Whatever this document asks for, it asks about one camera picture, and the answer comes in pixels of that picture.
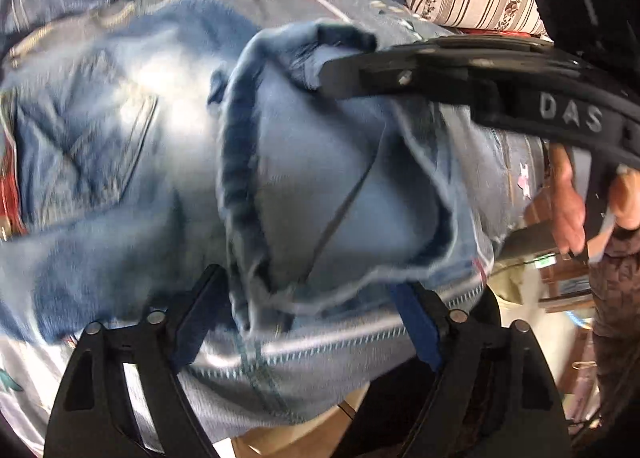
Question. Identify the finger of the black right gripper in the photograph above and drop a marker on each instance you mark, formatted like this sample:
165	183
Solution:
431	69

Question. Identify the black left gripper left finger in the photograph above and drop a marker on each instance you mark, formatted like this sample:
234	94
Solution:
120	395

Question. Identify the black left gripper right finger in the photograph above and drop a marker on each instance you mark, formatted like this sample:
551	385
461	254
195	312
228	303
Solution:
474	389

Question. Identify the light blue denim jeans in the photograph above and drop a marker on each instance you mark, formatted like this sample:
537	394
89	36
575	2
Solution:
150	138

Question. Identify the brown patterned sleeve forearm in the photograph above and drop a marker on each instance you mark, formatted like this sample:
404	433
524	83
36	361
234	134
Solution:
614	283

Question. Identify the person's right hand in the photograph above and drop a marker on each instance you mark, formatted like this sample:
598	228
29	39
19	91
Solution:
569	211

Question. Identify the red item by pillow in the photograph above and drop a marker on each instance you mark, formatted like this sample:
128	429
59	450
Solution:
507	34

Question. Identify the grey patterned bed sheet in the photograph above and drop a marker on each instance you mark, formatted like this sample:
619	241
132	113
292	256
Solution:
239	381

